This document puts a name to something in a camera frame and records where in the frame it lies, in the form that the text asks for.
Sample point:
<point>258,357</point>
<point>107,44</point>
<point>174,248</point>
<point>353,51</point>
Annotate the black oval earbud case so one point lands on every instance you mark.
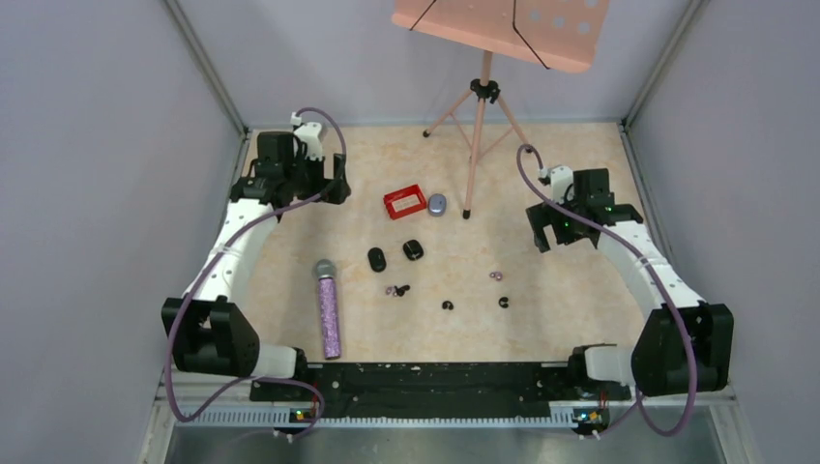
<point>376,259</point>

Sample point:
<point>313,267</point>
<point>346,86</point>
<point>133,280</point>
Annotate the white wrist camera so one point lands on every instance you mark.
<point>309,135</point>
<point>559,183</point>

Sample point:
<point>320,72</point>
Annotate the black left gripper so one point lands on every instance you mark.
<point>336,188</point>

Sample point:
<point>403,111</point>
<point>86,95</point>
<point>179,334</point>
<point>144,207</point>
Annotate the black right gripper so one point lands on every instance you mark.
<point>545,215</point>

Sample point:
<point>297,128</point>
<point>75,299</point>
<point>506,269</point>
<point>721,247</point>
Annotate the black earbud pair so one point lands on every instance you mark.
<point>400,291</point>

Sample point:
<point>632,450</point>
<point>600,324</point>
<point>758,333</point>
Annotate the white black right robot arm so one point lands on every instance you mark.
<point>682,332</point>

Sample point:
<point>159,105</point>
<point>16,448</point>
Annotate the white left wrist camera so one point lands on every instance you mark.
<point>309,135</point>

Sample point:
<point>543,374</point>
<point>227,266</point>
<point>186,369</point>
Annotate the purple glitter microphone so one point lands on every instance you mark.
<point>325,273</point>

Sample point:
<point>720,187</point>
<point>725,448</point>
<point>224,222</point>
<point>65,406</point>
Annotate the red toy window brick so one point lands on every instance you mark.
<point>404,202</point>

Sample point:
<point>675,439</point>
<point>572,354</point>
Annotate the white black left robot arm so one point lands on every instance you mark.
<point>206,329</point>

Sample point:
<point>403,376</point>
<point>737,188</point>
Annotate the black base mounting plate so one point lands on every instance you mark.
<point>438,390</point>

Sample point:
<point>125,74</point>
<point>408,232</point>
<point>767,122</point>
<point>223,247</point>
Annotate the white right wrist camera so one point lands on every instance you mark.
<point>559,183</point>

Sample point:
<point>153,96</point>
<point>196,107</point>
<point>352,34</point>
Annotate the silver blue earbud charging case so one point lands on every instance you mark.
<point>437,204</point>

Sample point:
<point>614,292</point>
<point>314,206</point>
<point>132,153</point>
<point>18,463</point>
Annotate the black glossy earbud case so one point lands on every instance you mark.
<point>413,250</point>

